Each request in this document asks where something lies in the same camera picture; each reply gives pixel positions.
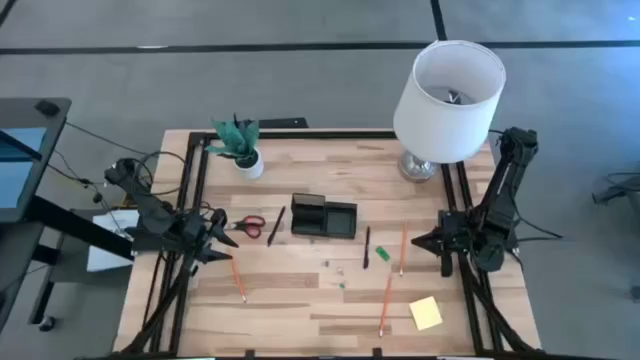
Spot orange pencil pink eraser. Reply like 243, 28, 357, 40
378, 271, 395, 339
398, 221, 408, 278
230, 257, 248, 304

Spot white paper sheets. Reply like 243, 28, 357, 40
86, 208, 142, 274

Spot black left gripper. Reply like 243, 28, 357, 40
180, 208, 240, 265

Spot black stand legs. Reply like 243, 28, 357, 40
0, 194, 136, 334

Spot green plant white pot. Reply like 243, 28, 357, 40
204, 113, 265, 181

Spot red black scissors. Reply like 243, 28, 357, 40
227, 214, 267, 240

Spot white shade silver table lamp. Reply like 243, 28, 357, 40
392, 38, 507, 184

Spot black floor stand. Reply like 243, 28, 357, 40
591, 171, 640, 207

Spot black aluminium table frame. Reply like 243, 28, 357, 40
74, 130, 546, 360

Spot grey side desk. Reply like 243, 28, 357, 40
0, 97, 72, 224

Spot small black desk device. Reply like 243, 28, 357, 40
34, 99, 61, 118

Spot blue screen monitor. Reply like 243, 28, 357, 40
0, 127, 49, 209

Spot floor cables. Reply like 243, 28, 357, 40
47, 119, 189, 211

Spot black mounting plate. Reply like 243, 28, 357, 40
257, 117, 310, 130

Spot black mesh desk organizer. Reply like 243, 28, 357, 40
290, 192, 359, 240

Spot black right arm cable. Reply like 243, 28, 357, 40
509, 199, 565, 261

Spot yellow sticky note pad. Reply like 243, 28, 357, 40
408, 295, 445, 332

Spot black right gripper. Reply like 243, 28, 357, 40
410, 209, 476, 279

